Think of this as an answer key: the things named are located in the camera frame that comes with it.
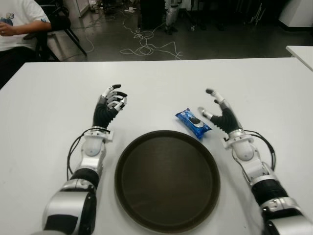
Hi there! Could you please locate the white cabinet black base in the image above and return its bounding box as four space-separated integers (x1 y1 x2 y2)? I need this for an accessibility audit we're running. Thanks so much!
278 0 313 31

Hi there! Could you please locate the tangled white floor cable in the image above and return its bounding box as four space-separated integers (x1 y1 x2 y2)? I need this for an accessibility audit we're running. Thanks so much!
83 9 184 61

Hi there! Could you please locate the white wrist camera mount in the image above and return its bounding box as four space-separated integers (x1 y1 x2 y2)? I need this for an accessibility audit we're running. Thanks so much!
83 129 115 142
222 132 255 149

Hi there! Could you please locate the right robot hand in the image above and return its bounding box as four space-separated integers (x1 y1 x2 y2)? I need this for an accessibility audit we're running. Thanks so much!
197 88 244 135

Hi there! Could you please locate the seated person white shirt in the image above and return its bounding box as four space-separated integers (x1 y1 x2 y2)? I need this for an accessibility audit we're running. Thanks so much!
0 0 53 90

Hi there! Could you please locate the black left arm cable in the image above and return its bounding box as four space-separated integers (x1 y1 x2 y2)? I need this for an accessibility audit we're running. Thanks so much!
66 126 113 181

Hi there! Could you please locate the round brown tray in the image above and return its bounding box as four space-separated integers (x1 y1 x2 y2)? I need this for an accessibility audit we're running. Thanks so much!
114 130 221 232

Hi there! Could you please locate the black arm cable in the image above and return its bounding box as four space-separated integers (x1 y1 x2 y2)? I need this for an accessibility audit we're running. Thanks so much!
241 129 277 171
66 126 113 181

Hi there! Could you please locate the black chair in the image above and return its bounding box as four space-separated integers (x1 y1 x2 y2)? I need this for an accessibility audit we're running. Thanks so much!
34 0 88 61

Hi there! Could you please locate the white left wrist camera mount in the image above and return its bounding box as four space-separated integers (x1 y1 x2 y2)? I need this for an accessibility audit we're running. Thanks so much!
83 129 115 142

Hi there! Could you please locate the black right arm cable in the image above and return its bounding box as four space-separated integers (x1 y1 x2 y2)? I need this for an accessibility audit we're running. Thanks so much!
241 129 277 171

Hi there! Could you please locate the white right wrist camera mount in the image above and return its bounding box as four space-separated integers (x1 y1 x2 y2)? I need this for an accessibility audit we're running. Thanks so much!
222 132 255 149

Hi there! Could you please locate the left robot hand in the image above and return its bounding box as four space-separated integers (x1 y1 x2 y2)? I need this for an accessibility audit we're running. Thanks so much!
92 84 129 130

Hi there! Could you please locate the metal folding stand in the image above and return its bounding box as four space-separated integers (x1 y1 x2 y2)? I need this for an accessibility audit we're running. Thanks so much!
248 4 267 25

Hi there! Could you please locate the white side table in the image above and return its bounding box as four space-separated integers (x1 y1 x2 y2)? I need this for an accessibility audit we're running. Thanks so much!
285 45 313 73

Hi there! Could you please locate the blue Oreo packet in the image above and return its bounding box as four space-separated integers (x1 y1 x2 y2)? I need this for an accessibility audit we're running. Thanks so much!
175 107 211 140

